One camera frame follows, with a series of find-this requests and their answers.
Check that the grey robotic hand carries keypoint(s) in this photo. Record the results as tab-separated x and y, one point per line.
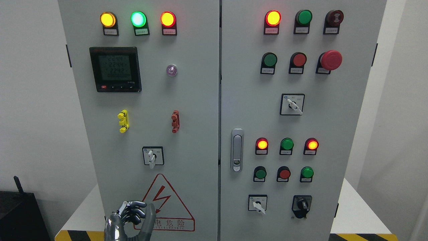
130	212

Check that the white rotary switch door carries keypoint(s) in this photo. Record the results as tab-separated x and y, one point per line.
153	156

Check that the green lit indicator light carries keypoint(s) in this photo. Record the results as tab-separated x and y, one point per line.
140	23

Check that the yellow indicator light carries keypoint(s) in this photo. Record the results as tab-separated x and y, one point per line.
109	23

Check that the red electric warning sticker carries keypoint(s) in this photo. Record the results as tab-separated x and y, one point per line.
171	212

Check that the black box with antenna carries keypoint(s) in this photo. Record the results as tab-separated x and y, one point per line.
20	218

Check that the green push button lower left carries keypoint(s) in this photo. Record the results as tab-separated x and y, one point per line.
259	174

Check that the green push button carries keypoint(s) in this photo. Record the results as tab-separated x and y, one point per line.
307	174
268	63
259	174

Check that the red lit indicator lower left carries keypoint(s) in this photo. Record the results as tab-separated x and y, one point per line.
261	146

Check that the grey left cabinet door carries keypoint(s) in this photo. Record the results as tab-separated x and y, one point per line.
191	154

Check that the grey cabinet door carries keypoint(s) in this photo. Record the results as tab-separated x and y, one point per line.
251	101
191	154

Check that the black digital power meter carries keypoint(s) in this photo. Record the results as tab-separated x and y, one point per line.
116	69

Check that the clear small lamp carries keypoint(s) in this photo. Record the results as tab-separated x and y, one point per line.
171	70

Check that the red push button lower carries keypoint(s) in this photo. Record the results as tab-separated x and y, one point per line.
283	174

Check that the red push button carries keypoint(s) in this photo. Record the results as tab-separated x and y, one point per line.
283	174
297	63

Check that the green indicator lower middle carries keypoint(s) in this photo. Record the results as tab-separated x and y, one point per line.
286	146

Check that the green push button lower right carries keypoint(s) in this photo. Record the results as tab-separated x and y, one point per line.
307	174

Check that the red lit indicator lower right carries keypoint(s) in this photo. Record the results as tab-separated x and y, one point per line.
311	146

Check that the red lit indicator light left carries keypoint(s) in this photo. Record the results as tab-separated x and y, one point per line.
169	23

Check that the green push button upper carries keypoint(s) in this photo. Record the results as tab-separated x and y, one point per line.
268	63

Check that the grey right cabinet door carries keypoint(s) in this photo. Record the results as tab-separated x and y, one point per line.
251	101

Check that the white platform with hazard stripes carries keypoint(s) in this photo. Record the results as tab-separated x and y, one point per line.
354	221

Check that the red push button upper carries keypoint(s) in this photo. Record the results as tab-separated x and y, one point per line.
297	63

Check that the red lit indicator top right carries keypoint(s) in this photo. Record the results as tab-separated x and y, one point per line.
272	22

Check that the red emergency stop button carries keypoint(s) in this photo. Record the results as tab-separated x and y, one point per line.
328	61

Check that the green unlit indicator top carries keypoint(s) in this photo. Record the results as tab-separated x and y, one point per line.
303	19

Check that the dark red buzzer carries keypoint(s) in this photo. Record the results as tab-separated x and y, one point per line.
332	23

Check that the white rotary switch lower right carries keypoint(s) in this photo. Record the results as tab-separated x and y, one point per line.
257	203

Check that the white rotary switch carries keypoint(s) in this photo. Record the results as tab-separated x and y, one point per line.
257	203
292	104

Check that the silver door latch handle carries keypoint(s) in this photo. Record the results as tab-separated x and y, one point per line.
237	149

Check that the black selector switch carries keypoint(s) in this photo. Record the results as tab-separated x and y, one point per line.
301	205

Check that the white rotary switch upper right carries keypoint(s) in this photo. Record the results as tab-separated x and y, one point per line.
292	104

